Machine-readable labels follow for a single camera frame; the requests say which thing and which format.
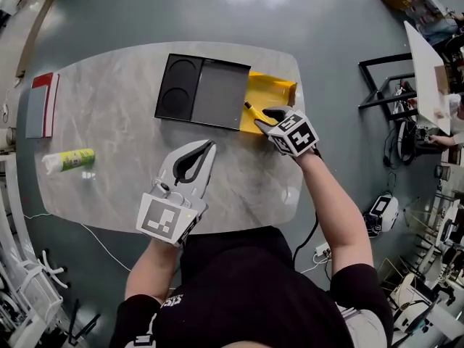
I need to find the red and grey book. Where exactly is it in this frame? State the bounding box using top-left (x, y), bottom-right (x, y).
top-left (25, 72), bottom-right (61, 139)

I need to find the yellow black pen tool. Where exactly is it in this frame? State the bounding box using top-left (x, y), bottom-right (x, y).
top-left (243, 101), bottom-right (271, 125)

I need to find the black cable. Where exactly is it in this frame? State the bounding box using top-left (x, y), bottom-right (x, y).
top-left (291, 210), bottom-right (320, 272)

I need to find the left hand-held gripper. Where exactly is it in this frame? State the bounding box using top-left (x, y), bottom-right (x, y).
top-left (136, 139), bottom-right (218, 247)

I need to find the white table with black legs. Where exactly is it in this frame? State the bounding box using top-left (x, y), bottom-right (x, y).
top-left (358, 20), bottom-right (454, 137)

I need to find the person's black shirt torso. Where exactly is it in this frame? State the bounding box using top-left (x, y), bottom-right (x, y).
top-left (108, 226), bottom-right (394, 348)

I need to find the white mesh chair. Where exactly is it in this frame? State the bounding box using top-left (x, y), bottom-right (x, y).
top-left (0, 248), bottom-right (70, 340)

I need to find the white cable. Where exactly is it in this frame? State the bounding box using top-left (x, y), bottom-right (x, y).
top-left (22, 212), bottom-right (132, 272)

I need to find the white rounded floor device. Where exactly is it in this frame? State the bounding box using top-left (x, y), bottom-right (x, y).
top-left (362, 192), bottom-right (400, 239)

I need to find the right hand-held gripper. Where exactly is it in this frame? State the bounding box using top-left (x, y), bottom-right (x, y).
top-left (253, 106), bottom-right (322, 159)

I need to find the person's right leg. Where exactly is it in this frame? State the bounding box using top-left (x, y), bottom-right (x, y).
top-left (339, 302), bottom-right (389, 348)

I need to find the white power strip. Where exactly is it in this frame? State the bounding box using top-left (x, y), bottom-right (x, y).
top-left (312, 242), bottom-right (333, 258)

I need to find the person's right forearm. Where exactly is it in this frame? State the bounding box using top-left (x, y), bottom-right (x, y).
top-left (299, 150), bottom-right (375, 278)

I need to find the black divided tray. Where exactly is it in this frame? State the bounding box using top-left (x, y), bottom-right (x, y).
top-left (154, 52), bottom-right (299, 136)

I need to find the person's left forearm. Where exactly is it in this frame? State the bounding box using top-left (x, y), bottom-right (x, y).
top-left (125, 236), bottom-right (182, 306)

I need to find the small cardboard box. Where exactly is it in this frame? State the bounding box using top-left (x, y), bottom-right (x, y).
top-left (434, 65), bottom-right (452, 96)

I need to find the green label plastic bottle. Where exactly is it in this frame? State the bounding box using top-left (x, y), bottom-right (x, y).
top-left (41, 147), bottom-right (96, 175)

